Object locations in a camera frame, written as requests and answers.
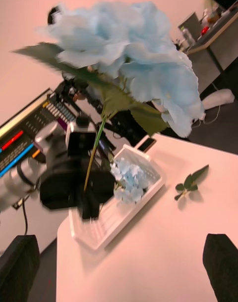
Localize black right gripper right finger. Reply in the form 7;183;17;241
202;233;238;302

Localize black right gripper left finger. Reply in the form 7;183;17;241
0;234;40;302

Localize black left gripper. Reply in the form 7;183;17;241
39;157;116;220

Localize pale blue flower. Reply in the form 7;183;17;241
13;1;205;192
110;157;150;204

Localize shallow white plastic box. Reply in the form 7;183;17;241
68;143;166;252

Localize small green leaf twig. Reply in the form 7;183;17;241
174;164;210;201

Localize large screen with coloured bars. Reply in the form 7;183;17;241
0;88;76;179

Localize white rounded floor device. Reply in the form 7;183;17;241
201;88;236;110

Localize grey desk with goods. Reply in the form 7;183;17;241
178;6;238;95

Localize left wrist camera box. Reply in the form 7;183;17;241
65;121;98;157

